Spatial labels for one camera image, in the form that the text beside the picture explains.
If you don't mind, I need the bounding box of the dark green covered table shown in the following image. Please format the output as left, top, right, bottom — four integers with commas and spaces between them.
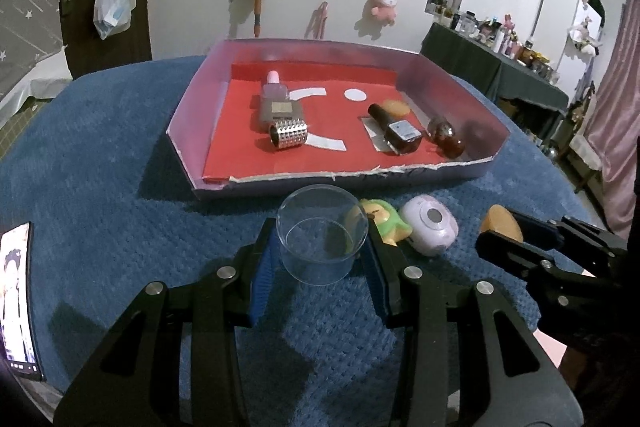
419, 22, 571, 118

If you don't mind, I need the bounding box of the dark nail polish bottle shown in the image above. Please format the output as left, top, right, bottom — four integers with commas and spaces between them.
367, 102, 422, 156

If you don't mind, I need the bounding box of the white round gadget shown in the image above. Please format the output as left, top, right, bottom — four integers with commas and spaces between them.
400, 195, 459, 257

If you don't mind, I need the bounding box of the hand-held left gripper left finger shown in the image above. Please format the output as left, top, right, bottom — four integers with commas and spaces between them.
52, 218, 281, 427

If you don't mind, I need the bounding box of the blue textured blanket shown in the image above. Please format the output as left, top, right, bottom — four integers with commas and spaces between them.
0, 54, 617, 427

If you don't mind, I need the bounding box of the glitter bottle with brown cap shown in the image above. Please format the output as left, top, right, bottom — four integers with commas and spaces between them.
427, 116, 466, 160

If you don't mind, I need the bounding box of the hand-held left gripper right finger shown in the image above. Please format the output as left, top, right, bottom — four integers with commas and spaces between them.
365, 217, 584, 427

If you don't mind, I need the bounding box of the taupe bottle with studded cap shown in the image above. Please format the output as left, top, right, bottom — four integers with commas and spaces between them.
258, 98, 312, 153

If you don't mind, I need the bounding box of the clear plastic cup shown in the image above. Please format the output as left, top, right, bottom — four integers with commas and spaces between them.
276, 185, 370, 287

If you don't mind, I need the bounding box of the pink plush bear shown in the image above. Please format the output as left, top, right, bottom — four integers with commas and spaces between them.
369, 0, 400, 26

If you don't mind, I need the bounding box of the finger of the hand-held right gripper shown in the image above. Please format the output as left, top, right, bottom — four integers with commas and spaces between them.
474, 229, 603, 289
504, 207, 629, 259

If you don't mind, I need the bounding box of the smartphone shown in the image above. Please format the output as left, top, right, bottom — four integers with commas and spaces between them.
0, 221, 49, 383

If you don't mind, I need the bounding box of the orange round sponge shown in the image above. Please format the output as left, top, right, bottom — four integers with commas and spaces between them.
479, 204, 525, 244

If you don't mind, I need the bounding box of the green and yellow toy figure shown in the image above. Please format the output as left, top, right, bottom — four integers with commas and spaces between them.
357, 199, 415, 247

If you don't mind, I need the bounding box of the pink cardboard box red floor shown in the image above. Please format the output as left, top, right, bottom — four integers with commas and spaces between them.
166, 38, 511, 202

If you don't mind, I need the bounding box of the small orange jar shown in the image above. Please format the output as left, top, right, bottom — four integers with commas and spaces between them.
382, 99, 411, 118

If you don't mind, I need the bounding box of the translucent plastic bag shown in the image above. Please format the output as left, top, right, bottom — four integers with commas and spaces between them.
93, 0, 139, 40

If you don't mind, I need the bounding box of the white clothes rack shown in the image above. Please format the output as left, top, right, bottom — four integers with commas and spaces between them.
532, 0, 609, 94

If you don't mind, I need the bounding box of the row of cosmetic bottles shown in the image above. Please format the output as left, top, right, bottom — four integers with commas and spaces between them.
434, 4, 564, 84

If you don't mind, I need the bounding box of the white sheet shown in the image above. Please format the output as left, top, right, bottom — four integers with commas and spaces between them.
0, 49, 74, 128

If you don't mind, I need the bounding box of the pink curtain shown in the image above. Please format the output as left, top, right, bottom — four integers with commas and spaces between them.
582, 0, 640, 239

